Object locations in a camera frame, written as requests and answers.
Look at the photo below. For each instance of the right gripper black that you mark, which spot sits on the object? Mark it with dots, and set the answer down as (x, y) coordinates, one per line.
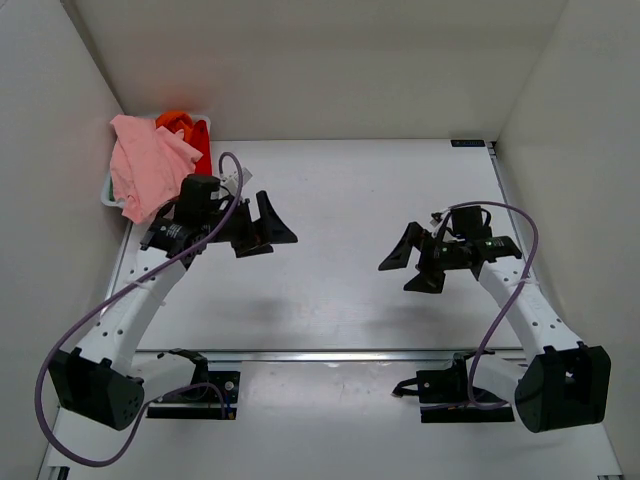
(427, 280)

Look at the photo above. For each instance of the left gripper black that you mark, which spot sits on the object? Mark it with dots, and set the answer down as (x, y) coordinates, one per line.
(271, 226)

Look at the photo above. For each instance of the pink t shirt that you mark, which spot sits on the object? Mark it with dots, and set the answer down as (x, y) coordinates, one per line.
(148, 165)

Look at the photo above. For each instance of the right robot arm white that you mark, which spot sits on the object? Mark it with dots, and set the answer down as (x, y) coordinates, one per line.
(530, 367)

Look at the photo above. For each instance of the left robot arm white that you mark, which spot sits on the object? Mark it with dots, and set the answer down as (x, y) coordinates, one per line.
(97, 379)

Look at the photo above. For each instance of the red t shirt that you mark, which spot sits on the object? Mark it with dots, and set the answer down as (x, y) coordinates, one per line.
(201, 142)

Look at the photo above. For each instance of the blue table label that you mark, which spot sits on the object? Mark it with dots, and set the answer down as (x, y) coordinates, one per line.
(467, 143)

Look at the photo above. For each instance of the orange t shirt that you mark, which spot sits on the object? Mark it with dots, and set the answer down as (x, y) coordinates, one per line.
(175, 121)

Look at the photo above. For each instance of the white plastic basket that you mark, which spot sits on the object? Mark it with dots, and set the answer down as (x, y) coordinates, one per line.
(107, 197)

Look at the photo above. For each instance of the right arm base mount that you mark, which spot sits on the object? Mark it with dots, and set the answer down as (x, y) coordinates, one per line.
(443, 396)

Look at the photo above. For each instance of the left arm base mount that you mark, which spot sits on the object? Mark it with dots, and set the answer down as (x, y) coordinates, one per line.
(180, 384)

